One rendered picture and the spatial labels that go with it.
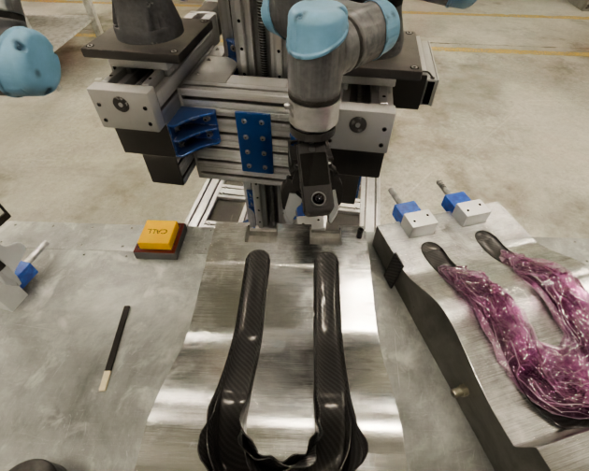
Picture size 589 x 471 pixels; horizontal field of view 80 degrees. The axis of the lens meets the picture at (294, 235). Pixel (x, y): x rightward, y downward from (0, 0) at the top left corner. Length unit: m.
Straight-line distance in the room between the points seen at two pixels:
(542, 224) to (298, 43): 1.92
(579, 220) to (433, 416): 1.93
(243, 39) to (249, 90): 0.12
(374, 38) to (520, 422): 0.52
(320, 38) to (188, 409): 0.44
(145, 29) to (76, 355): 0.65
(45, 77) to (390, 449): 0.57
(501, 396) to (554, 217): 1.86
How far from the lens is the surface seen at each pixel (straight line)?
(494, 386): 0.54
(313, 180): 0.53
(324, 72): 0.49
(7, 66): 0.54
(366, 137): 0.74
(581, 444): 0.52
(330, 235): 0.62
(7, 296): 0.75
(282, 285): 0.53
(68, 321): 0.71
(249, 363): 0.47
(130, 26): 0.93
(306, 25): 0.47
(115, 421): 0.60
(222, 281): 0.55
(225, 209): 1.64
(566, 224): 2.32
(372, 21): 0.56
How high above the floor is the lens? 1.33
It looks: 48 degrees down
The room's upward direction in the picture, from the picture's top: straight up
